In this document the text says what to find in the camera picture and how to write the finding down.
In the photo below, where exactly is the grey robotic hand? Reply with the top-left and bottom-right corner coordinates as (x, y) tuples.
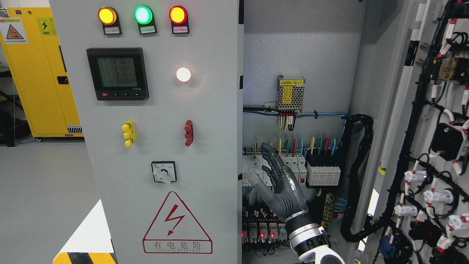
(247, 142), (309, 224)

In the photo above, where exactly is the grey cabinet door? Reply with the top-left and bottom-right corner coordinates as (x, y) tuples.
(49, 0), (244, 264)
(350, 0), (468, 264)

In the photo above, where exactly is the red indicator lamp left door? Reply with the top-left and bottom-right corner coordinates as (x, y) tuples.
(169, 5), (190, 34)

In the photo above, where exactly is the green indicator lamp left door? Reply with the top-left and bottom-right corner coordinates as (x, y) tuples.
(134, 5), (158, 35)

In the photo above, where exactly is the yellow indicator lamp left door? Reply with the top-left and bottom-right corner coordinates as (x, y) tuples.
(98, 6), (122, 35)

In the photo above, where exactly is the white breaker and socket row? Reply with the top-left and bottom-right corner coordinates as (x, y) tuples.
(241, 153), (307, 187)

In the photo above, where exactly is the relay and terminal row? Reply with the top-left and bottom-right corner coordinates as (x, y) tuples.
(241, 203), (288, 244)

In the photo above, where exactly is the black surge protector block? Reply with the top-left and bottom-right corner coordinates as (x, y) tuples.
(306, 153), (342, 188)

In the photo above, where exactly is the metal mesh power supply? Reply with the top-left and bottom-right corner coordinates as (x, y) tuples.
(276, 74), (306, 113)

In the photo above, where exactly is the red electric danger warning sticker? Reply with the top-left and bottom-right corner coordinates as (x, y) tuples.
(142, 191), (213, 254)

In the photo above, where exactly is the white glowing pilot light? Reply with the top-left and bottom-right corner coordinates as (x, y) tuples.
(176, 67), (192, 83)

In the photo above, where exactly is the black digital power meter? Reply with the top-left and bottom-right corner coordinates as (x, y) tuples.
(86, 47), (149, 101)

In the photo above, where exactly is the yellow safety storage cabinet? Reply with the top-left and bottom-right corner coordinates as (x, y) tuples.
(1, 7), (83, 138)

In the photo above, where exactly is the black corrugated cable conduit right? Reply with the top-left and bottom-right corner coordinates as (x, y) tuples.
(340, 114), (392, 243)

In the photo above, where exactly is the red terminal post block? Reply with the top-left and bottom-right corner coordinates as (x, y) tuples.
(184, 120), (194, 147)

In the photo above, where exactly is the black rotary selector switch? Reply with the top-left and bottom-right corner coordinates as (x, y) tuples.
(151, 161), (177, 184)

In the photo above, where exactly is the yellow terminal post block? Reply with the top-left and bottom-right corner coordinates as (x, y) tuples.
(122, 120), (136, 147)

